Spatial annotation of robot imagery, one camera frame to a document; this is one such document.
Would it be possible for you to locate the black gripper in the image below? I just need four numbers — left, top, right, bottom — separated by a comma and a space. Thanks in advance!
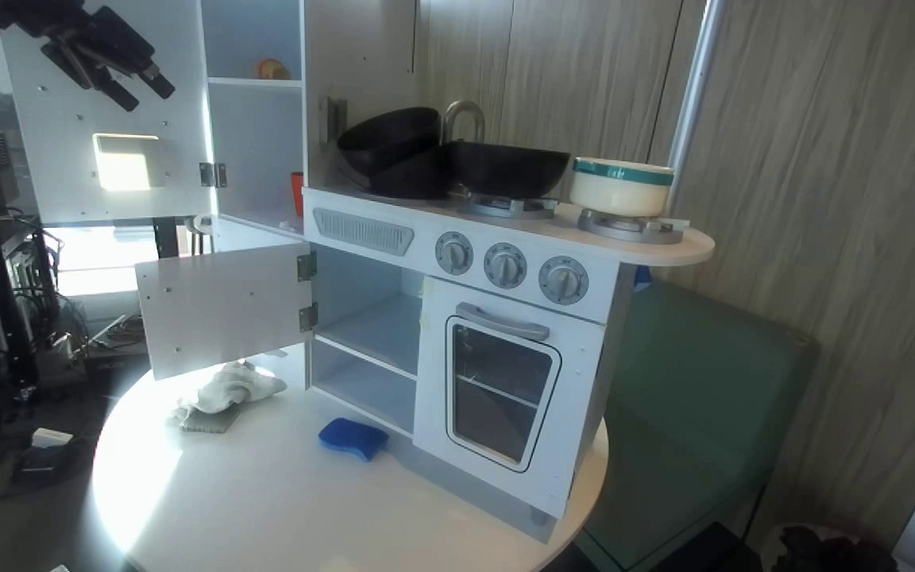
0, 0, 178, 113

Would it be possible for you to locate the tall white fridge door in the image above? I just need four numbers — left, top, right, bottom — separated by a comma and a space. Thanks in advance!
0, 0, 227, 229

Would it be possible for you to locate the black plastic bowl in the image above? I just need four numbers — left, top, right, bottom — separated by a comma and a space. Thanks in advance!
443, 138, 573, 202
332, 104, 456, 202

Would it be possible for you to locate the small white cabinet door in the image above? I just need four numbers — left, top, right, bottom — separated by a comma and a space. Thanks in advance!
132, 245, 321, 381

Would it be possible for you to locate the white oven door with window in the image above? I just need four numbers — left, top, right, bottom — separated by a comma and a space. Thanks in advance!
414, 277, 609, 522

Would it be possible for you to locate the yellow toy block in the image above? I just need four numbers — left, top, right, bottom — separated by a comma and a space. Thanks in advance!
250, 56, 291, 81

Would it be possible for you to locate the white toy kitchen unit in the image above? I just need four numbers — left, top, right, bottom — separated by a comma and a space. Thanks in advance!
195, 0, 721, 547

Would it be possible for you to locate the black tripod pole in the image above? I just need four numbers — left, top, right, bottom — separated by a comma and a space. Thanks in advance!
150, 215, 184, 261

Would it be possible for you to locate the orange plastic cup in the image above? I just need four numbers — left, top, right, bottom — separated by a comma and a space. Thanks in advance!
286, 168, 309, 222

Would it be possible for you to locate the black equipment stand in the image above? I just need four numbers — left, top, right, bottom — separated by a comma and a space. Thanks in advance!
0, 202, 86, 394

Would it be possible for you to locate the crumpled white cloth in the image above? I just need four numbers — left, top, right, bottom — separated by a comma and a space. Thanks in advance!
172, 359, 289, 420

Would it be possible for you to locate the curved metal toy faucet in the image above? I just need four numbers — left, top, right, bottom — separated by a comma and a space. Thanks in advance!
436, 94, 489, 145

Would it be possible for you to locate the small white paper piece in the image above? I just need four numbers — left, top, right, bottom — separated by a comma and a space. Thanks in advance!
27, 424, 76, 450

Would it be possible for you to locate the grey round stove knob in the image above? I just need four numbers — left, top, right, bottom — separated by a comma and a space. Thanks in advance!
482, 240, 530, 293
433, 229, 476, 277
535, 253, 590, 307

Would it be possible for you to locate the black floor box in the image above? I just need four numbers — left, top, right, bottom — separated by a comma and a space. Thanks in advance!
8, 424, 86, 488

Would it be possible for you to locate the blue sponge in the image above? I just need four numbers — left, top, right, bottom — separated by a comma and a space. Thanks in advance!
314, 415, 390, 465

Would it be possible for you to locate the white pot with teal stripe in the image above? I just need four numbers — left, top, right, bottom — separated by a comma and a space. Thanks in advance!
565, 152, 675, 222

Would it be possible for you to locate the grey vertical pole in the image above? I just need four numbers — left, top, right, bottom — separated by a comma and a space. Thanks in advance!
663, 0, 731, 172

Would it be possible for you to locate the green upholstered bench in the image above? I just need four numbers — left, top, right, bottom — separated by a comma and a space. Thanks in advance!
570, 280, 818, 572

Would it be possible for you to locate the black bag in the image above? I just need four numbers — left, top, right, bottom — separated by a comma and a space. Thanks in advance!
762, 522, 899, 572

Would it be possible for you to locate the small grey wall bracket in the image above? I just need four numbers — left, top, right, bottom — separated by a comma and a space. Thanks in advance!
318, 94, 353, 149

